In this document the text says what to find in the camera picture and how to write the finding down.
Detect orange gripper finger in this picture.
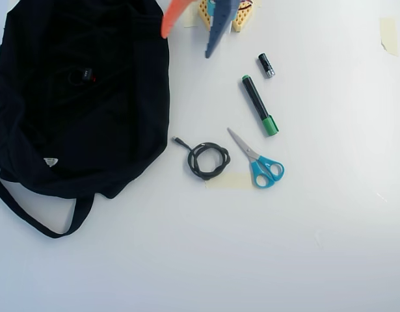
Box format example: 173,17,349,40
161,0,189,40

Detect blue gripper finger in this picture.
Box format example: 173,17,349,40
204,0,240,60

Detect small black ring gadget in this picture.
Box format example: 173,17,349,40
67,66,97,86

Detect black fabric bag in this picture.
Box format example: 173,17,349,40
0,0,171,240

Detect black marker green cap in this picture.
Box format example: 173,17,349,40
241,74,280,137

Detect wide masking tape strip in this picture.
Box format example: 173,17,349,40
204,172,256,190

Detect torn masking tape piece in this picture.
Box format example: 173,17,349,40
379,17,399,57

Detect coiled black USB cable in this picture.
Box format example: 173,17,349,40
172,136,232,182

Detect blue handled scissors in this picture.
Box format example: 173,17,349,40
226,127,285,189

